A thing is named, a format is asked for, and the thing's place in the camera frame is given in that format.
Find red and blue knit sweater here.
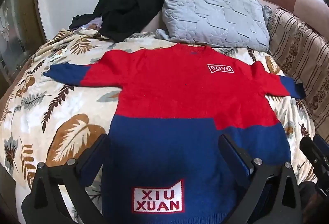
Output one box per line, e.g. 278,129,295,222
46,44,305,223

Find black clothing pile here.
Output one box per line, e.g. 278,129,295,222
69,0,163,43

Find cream leaf-print fleece blanket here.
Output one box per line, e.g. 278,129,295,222
1,30,316,212

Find brown striped patterned quilt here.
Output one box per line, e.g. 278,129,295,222
268,8,328,141

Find brown and beige bolster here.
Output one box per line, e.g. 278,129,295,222
264,0,328,39

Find brown wooden wardrobe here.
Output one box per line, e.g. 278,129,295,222
1,0,46,94

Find purple cloth under black pile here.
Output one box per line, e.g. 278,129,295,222
81,17,103,30

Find grey quilted pillow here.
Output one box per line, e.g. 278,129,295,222
156,0,272,52

